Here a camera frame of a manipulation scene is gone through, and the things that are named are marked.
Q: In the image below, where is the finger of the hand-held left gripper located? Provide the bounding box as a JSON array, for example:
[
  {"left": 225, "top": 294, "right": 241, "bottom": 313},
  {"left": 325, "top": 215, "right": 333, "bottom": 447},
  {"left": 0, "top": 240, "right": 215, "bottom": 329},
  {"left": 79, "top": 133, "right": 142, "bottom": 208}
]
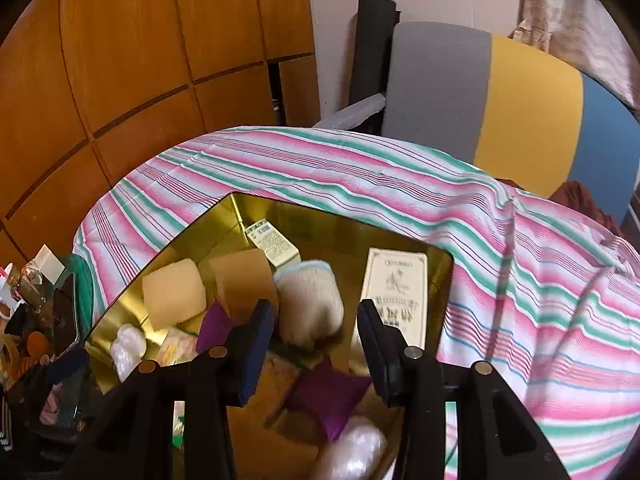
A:
[{"left": 47, "top": 345, "right": 92, "bottom": 386}]

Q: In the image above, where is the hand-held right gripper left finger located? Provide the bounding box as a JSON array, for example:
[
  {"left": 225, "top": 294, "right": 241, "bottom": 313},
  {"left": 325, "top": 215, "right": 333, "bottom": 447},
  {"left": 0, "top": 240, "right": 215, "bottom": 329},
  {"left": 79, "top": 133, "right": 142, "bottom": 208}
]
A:
[{"left": 65, "top": 299, "right": 276, "bottom": 480}]

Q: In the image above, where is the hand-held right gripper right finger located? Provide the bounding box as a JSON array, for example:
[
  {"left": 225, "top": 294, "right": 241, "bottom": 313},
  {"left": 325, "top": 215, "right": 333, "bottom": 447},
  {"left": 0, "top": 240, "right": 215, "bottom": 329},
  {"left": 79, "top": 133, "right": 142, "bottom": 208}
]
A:
[{"left": 356, "top": 299, "right": 571, "bottom": 480}]

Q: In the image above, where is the purple cloth pouch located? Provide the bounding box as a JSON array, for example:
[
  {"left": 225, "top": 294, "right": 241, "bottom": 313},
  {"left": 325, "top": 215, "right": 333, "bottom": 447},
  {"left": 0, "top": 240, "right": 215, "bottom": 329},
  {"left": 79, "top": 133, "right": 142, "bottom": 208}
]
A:
[
  {"left": 197, "top": 302, "right": 236, "bottom": 353},
  {"left": 287, "top": 357, "right": 373, "bottom": 441}
]

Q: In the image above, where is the white bubble wrap bundle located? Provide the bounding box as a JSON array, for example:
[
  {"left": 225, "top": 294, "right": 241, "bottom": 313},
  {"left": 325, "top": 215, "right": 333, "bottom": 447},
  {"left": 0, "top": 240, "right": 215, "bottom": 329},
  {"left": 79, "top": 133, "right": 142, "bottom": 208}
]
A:
[
  {"left": 110, "top": 324, "right": 148, "bottom": 383},
  {"left": 312, "top": 415, "right": 388, "bottom": 480}
]

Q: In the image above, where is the white sock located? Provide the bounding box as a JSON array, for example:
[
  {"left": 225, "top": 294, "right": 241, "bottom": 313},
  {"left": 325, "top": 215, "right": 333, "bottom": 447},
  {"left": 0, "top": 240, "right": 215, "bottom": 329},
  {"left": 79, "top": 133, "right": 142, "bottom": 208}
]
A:
[{"left": 272, "top": 259, "right": 346, "bottom": 351}]

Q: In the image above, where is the cream printed box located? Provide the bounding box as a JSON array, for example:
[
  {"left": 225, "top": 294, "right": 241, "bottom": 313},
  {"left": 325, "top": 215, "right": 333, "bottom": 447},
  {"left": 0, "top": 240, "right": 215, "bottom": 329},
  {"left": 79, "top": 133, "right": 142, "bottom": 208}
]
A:
[{"left": 357, "top": 247, "right": 430, "bottom": 348}]

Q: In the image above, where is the pink yellow plastic packet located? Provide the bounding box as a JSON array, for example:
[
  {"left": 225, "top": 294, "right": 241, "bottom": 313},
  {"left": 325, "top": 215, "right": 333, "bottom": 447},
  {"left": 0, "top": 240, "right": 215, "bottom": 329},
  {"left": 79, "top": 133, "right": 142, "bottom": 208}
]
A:
[{"left": 155, "top": 327, "right": 201, "bottom": 366}]

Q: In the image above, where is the yellow sponge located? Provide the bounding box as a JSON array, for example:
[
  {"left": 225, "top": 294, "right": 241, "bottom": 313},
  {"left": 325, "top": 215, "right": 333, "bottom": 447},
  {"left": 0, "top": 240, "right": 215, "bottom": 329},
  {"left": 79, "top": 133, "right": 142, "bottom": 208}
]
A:
[{"left": 141, "top": 258, "right": 207, "bottom": 331}]

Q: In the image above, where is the small green white box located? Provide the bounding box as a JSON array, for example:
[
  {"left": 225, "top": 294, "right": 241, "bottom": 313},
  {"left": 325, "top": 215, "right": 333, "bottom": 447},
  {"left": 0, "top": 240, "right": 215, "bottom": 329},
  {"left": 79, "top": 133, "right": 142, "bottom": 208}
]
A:
[{"left": 244, "top": 218, "right": 301, "bottom": 268}]

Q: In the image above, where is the gold metal tin box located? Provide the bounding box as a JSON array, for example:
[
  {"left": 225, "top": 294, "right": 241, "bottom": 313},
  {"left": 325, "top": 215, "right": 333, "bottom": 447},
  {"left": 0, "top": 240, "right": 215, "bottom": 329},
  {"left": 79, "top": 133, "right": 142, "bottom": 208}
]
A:
[{"left": 84, "top": 191, "right": 455, "bottom": 480}]

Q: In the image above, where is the orange round object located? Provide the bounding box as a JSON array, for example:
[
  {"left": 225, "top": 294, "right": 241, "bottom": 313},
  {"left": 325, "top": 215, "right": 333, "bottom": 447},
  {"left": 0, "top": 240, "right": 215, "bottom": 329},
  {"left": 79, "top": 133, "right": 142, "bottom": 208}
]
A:
[{"left": 27, "top": 332, "right": 52, "bottom": 357}]

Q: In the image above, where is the pink plastic item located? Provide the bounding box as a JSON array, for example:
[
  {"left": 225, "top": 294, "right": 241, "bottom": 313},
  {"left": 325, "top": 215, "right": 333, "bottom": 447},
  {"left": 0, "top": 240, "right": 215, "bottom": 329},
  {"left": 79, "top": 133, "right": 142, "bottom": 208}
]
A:
[{"left": 40, "top": 395, "right": 67, "bottom": 427}]

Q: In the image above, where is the dark tablet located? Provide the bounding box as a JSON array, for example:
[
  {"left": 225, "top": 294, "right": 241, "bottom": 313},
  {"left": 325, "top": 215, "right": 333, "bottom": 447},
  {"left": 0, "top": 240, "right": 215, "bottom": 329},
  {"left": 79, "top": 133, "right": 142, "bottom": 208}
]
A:
[{"left": 52, "top": 272, "right": 83, "bottom": 358}]

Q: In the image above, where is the yellow tape roll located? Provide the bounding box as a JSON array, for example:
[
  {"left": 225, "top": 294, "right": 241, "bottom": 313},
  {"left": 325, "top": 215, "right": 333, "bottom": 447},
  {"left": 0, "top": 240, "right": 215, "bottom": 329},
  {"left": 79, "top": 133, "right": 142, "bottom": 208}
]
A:
[{"left": 0, "top": 335, "right": 26, "bottom": 377}]

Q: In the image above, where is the green plastic stool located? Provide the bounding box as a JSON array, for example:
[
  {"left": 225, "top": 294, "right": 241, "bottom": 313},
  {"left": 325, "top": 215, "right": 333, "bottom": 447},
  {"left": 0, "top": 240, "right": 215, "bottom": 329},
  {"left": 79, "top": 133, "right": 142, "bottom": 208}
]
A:
[{"left": 55, "top": 254, "right": 96, "bottom": 351}]

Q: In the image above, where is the clear glass bottle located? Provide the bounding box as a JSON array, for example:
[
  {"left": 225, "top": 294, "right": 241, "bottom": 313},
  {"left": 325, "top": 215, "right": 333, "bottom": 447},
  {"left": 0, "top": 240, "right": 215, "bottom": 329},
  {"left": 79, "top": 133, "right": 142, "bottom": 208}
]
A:
[{"left": 12, "top": 265, "right": 46, "bottom": 307}]

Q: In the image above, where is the white mug red label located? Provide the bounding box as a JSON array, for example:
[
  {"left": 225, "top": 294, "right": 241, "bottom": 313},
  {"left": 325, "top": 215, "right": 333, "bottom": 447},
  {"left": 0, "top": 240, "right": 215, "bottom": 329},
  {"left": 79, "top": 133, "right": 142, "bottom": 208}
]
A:
[{"left": 0, "top": 265, "right": 17, "bottom": 318}]

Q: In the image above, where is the pink green striped blanket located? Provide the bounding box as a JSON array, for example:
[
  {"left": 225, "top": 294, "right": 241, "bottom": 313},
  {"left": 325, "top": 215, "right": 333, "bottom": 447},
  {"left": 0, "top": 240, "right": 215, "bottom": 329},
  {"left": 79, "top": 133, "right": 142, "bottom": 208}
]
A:
[{"left": 72, "top": 127, "right": 640, "bottom": 480}]

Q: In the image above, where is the white plank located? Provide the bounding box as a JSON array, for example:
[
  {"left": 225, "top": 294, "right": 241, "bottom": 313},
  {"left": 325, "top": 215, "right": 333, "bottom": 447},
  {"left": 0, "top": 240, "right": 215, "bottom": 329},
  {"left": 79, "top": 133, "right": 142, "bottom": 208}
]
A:
[{"left": 312, "top": 92, "right": 388, "bottom": 131}]

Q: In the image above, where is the maroon cloth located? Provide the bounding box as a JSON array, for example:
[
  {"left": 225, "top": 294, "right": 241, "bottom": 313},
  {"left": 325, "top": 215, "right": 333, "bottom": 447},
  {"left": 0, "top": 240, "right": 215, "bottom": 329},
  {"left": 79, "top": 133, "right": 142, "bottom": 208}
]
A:
[{"left": 550, "top": 180, "right": 623, "bottom": 236}]

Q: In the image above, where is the grey yellow blue headboard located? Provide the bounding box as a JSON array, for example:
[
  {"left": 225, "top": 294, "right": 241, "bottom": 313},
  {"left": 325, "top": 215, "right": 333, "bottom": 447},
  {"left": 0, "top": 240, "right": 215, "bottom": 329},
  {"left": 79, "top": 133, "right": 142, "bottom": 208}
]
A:
[{"left": 381, "top": 21, "right": 640, "bottom": 226}]

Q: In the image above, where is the black rolled mat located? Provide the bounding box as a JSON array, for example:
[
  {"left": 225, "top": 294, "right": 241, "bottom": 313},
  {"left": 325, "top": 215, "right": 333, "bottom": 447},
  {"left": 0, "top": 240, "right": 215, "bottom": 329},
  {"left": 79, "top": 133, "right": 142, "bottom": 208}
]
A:
[{"left": 348, "top": 0, "right": 398, "bottom": 133}]

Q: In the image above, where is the wooden wardrobe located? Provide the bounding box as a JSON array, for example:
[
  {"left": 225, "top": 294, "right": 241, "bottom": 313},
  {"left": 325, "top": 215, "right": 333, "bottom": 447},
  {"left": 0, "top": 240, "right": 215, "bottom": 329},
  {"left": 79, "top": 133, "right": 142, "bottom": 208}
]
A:
[{"left": 0, "top": 0, "right": 321, "bottom": 266}]

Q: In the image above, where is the pale patterned curtain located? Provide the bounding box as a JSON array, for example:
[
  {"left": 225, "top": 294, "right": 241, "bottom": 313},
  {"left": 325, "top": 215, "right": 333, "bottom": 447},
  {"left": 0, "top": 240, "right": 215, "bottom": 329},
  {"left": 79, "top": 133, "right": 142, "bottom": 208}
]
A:
[{"left": 510, "top": 0, "right": 636, "bottom": 106}]

